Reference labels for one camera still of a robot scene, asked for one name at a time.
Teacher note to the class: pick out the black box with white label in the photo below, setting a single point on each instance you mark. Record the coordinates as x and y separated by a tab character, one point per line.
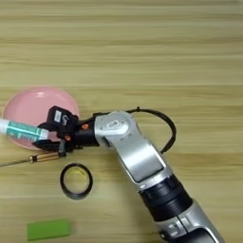
61	118

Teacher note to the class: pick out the white and green glue stick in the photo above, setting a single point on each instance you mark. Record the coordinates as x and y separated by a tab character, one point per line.
20	129

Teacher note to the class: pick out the pink round plate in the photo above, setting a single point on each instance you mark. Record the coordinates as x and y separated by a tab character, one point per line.
31	106

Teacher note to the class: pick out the green rectangular block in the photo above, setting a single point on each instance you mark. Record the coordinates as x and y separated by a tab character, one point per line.
47	230

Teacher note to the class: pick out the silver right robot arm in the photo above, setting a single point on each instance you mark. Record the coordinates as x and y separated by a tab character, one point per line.
142	158

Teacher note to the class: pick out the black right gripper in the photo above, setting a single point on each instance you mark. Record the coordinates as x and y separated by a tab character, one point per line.
84	136

